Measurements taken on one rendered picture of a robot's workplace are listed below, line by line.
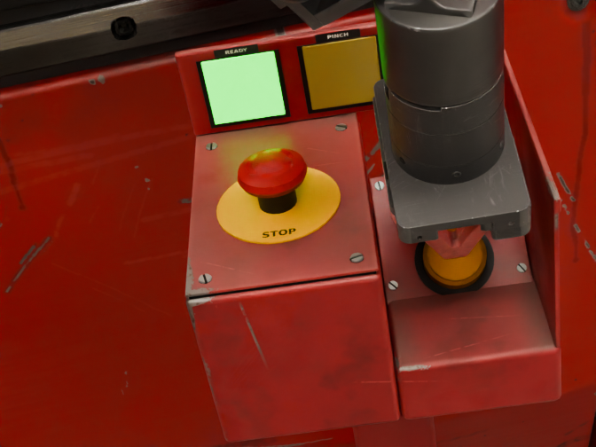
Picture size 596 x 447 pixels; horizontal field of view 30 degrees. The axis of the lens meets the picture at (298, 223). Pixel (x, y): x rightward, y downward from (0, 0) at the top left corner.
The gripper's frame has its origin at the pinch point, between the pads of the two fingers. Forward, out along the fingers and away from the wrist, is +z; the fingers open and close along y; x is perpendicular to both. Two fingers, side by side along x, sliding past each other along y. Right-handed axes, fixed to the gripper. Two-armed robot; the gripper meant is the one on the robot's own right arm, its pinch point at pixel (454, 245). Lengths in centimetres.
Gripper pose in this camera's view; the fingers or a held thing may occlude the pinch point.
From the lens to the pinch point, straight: 64.5
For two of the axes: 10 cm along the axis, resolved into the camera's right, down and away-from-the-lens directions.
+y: -0.8, -7.9, 6.1
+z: 1.5, 6.0, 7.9
